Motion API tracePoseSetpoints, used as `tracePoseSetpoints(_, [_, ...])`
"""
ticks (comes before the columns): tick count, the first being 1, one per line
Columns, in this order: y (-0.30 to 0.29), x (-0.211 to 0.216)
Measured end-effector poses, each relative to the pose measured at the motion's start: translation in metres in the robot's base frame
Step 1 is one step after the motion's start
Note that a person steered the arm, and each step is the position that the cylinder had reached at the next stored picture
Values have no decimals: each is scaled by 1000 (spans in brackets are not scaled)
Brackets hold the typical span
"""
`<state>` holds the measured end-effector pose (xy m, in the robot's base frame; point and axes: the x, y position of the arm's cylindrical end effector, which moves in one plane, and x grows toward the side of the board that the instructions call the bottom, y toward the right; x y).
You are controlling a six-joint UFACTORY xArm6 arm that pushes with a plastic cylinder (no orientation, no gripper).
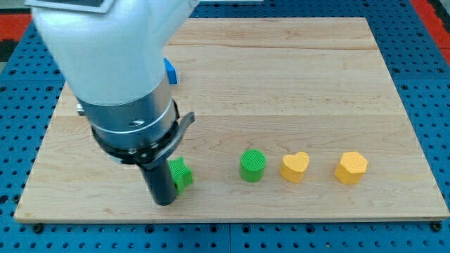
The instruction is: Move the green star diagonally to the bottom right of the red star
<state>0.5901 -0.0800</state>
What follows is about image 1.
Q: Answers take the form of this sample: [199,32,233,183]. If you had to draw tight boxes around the yellow hexagon block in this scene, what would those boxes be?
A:
[334,151,368,185]

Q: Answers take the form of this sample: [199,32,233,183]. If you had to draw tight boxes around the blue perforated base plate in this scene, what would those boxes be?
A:
[1,0,449,252]

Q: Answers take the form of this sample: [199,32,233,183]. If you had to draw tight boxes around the green star block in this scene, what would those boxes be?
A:
[168,157,193,195]

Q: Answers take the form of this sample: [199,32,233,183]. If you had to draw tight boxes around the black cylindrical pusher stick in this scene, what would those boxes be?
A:
[139,160,178,206]

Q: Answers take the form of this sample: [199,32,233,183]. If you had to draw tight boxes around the wooden board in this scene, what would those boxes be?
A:
[15,18,449,223]

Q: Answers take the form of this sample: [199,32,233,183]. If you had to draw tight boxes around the blue block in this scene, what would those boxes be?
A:
[164,58,178,85]

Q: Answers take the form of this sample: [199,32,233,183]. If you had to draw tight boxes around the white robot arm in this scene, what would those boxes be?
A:
[29,0,198,206]

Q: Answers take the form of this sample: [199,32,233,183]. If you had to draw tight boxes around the yellow heart block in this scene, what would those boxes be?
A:
[279,152,309,183]

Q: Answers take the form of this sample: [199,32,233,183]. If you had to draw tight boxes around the green cylinder block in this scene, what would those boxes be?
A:
[240,149,266,182]

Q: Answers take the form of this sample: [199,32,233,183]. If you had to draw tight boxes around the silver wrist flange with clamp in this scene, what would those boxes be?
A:
[79,77,195,164]

